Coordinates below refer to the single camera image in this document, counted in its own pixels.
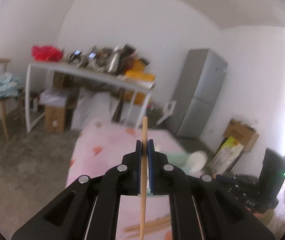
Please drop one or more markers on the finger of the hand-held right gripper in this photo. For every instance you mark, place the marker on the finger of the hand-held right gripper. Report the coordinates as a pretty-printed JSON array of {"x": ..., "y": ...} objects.
[{"x": 237, "y": 186}]

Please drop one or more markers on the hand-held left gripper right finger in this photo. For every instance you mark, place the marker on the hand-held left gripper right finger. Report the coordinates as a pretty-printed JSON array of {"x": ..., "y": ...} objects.
[{"x": 150, "y": 175}]

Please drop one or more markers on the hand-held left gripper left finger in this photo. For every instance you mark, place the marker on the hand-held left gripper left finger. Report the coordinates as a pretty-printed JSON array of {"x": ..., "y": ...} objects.
[{"x": 139, "y": 180}]

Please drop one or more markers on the wooden chopstick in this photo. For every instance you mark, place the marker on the wooden chopstick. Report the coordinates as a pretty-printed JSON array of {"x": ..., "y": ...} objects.
[
  {"x": 158, "y": 228},
  {"x": 142, "y": 205},
  {"x": 155, "y": 223}
]

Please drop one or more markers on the white plastic rice spoon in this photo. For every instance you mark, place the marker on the white plastic rice spoon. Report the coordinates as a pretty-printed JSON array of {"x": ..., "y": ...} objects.
[{"x": 197, "y": 161}]

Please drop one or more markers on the green yellow rice bag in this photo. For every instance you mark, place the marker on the green yellow rice bag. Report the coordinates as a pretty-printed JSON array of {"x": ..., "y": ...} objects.
[{"x": 226, "y": 155}]

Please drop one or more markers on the large cardboard box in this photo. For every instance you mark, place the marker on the large cardboard box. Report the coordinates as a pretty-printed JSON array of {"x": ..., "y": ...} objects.
[{"x": 242, "y": 132}]

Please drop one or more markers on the white handheld vacuum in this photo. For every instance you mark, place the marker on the white handheld vacuum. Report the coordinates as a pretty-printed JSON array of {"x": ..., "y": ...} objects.
[{"x": 168, "y": 108}]

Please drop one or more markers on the orange plastic bag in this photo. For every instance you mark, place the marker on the orange plastic bag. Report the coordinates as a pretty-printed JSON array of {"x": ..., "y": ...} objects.
[{"x": 139, "y": 98}]

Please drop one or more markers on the white sack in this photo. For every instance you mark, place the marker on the white sack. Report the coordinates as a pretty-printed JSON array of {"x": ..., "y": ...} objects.
[{"x": 92, "y": 110}]

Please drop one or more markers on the silver refrigerator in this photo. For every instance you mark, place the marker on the silver refrigerator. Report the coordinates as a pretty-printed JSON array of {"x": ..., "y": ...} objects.
[{"x": 202, "y": 92}]

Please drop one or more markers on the small cardboard box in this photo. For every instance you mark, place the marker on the small cardboard box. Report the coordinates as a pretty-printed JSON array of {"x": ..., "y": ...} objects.
[{"x": 55, "y": 118}]

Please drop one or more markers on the white desk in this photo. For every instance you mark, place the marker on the white desk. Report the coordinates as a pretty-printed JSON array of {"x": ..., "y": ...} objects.
[{"x": 95, "y": 76}]

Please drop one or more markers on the steel electric kettle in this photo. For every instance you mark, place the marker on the steel electric kettle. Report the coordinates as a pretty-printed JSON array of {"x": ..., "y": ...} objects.
[{"x": 114, "y": 61}]

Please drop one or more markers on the plastic covered white box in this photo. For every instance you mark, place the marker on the plastic covered white box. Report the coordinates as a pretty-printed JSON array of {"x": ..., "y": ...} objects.
[{"x": 53, "y": 96}]

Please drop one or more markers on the red plastic bag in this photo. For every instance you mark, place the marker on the red plastic bag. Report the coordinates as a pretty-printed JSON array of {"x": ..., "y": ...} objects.
[{"x": 46, "y": 53}]

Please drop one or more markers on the blue patterned cloth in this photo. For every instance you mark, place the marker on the blue patterned cloth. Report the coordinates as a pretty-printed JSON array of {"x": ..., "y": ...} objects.
[{"x": 0, "y": 85}]

